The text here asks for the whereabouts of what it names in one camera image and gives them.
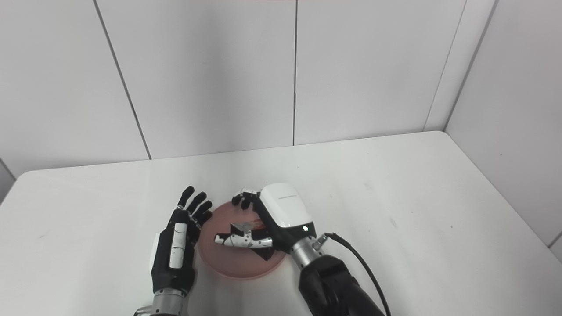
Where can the chocolate cake slice with fruit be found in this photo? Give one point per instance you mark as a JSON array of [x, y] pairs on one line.
[[252, 241]]

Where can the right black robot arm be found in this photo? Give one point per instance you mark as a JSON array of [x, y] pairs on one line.
[[333, 281]]

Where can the pink round plate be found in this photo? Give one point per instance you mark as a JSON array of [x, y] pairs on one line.
[[237, 259]]

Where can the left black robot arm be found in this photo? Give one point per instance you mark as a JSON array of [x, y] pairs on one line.
[[164, 303]]

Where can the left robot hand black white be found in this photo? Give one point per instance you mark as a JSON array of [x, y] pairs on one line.
[[175, 250]]

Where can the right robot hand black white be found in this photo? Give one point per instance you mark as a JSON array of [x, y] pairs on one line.
[[274, 217]]

